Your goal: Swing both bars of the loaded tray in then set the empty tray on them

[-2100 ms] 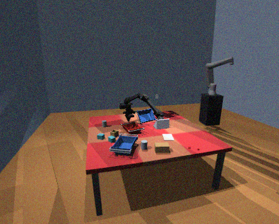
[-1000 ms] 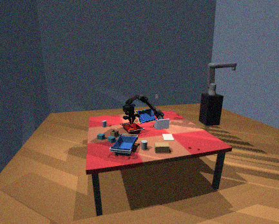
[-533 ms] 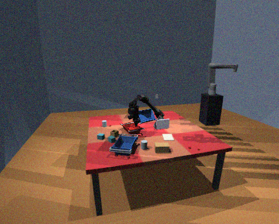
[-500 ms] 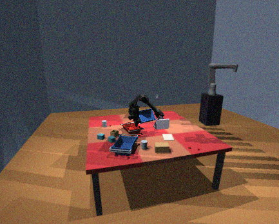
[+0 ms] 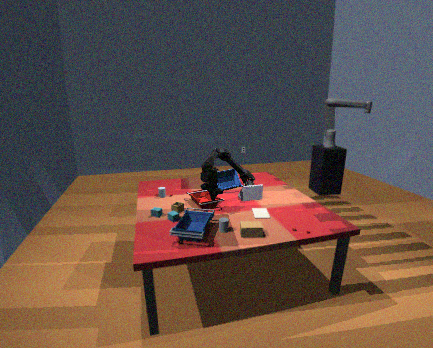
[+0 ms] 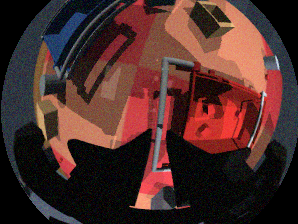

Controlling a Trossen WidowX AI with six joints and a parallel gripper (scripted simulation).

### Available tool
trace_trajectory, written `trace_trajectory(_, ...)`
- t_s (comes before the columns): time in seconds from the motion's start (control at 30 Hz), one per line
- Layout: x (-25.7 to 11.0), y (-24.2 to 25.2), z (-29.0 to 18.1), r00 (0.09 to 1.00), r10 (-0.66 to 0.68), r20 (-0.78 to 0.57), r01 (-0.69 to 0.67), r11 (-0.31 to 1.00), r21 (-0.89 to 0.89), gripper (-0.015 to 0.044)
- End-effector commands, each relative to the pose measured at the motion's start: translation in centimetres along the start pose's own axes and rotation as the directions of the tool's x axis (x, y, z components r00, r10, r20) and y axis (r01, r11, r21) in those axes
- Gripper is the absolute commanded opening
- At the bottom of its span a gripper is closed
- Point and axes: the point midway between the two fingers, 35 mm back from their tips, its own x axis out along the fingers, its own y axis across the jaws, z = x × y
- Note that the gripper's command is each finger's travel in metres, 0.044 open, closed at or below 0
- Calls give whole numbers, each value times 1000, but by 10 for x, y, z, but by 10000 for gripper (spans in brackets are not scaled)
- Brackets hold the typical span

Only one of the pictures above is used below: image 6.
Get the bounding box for red plastic tray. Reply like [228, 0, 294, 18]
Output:
[176, 61, 262, 153]

